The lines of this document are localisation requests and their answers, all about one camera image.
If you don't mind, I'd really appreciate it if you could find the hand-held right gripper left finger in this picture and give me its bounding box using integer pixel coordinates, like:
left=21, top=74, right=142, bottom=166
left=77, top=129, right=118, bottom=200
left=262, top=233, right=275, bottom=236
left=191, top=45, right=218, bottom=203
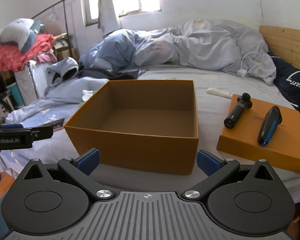
left=18, top=148, right=115, bottom=202

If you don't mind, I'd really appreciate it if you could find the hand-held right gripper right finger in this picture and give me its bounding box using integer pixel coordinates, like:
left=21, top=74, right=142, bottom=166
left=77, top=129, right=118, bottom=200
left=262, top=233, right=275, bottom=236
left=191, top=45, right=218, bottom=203
left=182, top=149, right=281, bottom=202

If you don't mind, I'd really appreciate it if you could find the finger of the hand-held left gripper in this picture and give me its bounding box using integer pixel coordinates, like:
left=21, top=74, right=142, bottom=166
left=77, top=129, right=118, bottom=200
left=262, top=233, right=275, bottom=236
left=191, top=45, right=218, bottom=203
left=30, top=125, right=54, bottom=141
left=0, top=124, right=32, bottom=131

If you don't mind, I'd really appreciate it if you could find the orange cardboard box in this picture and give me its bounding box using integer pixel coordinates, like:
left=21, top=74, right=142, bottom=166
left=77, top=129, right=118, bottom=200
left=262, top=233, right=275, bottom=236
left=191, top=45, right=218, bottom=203
left=64, top=80, right=199, bottom=176

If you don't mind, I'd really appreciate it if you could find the black cylindrical stick with knob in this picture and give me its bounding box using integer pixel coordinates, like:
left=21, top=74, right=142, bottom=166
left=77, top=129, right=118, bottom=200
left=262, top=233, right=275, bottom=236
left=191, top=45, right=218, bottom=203
left=223, top=92, right=253, bottom=130

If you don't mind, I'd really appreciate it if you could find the black and blue computer mouse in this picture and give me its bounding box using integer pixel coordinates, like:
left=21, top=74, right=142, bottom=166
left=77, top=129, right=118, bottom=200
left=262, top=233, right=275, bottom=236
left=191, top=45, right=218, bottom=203
left=257, top=106, right=281, bottom=147

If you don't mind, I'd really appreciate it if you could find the small dark flat device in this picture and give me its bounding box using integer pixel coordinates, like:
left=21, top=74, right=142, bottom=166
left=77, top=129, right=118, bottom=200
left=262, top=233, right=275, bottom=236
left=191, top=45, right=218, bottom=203
left=43, top=118, right=66, bottom=132

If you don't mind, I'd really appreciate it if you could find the blue patterned bedsheet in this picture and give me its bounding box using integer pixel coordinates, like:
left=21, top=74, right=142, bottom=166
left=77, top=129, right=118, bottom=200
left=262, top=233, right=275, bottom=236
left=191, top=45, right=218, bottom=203
left=0, top=105, right=81, bottom=181

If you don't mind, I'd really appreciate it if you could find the teal container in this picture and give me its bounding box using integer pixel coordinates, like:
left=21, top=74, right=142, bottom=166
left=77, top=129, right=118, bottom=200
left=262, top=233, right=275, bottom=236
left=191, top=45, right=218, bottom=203
left=9, top=82, right=26, bottom=108

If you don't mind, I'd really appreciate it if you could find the flat orange box lid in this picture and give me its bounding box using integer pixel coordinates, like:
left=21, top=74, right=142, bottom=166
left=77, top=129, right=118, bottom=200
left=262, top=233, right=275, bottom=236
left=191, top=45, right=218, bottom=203
left=216, top=97, right=300, bottom=174

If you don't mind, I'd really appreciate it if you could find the white ribbed cabinet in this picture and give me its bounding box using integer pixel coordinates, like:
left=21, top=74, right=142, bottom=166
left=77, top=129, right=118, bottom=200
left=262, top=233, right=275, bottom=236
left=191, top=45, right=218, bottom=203
left=14, top=61, right=53, bottom=106

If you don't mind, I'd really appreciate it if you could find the green and white packet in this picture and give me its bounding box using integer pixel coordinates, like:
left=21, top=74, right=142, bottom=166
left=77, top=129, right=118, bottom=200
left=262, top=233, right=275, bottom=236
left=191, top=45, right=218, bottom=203
left=81, top=89, right=98, bottom=103

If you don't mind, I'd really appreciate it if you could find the light grey hooded jacket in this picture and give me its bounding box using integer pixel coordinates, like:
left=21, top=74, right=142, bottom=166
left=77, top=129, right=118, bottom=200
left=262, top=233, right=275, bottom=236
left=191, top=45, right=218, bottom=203
left=9, top=57, right=109, bottom=126

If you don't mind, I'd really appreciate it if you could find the white tube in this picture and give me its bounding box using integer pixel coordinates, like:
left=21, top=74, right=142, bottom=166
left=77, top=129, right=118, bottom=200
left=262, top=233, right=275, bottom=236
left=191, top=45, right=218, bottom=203
left=206, top=87, right=233, bottom=100

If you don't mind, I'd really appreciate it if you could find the red cloth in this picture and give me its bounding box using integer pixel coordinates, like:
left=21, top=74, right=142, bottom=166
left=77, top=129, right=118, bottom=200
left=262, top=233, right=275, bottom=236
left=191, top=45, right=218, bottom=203
left=0, top=34, right=54, bottom=72

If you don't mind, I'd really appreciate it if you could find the pink cloth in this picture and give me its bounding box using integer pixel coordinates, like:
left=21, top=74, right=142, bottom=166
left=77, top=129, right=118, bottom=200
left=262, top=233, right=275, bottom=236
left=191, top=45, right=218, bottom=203
left=36, top=51, right=58, bottom=64

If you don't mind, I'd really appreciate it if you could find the grey bedsheet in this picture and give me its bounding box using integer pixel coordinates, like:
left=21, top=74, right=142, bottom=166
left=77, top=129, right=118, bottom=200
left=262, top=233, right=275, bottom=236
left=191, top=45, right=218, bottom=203
left=90, top=64, right=300, bottom=188

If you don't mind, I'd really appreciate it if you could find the dark cloth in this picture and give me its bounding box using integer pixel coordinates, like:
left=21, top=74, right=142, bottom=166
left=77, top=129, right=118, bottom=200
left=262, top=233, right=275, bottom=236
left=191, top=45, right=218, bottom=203
left=76, top=64, right=147, bottom=81

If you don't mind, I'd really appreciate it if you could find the white and blue plush toy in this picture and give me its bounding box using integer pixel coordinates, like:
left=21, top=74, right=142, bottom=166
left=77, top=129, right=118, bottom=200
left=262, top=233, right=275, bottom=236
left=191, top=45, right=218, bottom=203
left=0, top=18, right=46, bottom=54

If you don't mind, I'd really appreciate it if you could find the blue duvet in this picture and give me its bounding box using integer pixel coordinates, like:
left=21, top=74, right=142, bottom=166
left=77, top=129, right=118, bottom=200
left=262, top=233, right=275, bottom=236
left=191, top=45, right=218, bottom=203
left=79, top=29, right=175, bottom=72

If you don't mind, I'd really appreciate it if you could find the navy printed pillow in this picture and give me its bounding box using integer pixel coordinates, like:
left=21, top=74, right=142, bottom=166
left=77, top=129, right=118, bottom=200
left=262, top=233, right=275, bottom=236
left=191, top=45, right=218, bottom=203
left=267, top=51, right=300, bottom=130

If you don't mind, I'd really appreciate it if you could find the grey duvet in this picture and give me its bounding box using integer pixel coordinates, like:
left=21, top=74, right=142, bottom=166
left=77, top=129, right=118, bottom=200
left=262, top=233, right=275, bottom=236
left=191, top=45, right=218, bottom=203
left=134, top=19, right=277, bottom=85

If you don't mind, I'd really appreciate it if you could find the white clothes hanger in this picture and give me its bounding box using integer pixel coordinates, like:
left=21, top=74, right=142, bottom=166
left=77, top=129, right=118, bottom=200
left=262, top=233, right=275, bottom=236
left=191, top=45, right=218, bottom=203
left=49, top=5, right=60, bottom=22

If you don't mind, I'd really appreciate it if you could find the black metal clothes rack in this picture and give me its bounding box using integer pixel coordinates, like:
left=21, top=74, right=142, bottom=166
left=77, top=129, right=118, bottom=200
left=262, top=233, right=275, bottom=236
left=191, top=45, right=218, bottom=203
left=31, top=0, right=77, bottom=53

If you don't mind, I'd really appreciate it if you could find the white patterned curtain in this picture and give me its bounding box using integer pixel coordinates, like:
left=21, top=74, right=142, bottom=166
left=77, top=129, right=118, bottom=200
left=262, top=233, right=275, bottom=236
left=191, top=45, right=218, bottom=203
left=97, top=0, right=122, bottom=35

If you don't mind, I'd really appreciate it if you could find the wooden headboard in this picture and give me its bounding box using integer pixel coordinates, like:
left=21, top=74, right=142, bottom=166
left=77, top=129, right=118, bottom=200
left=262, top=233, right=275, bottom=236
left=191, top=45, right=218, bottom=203
left=259, top=25, right=300, bottom=74

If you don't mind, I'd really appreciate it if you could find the white charging cable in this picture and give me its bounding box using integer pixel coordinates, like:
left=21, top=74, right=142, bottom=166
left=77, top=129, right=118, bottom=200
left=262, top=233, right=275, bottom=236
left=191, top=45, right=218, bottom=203
left=240, top=51, right=299, bottom=107

